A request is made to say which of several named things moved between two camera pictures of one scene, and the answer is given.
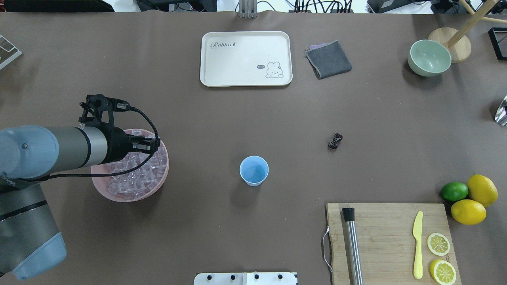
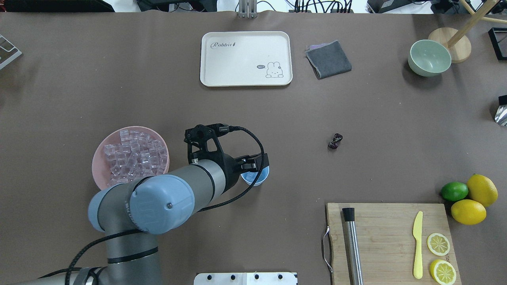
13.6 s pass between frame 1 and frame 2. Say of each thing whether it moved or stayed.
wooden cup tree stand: stayed
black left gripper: moved
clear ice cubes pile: stayed
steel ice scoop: stayed
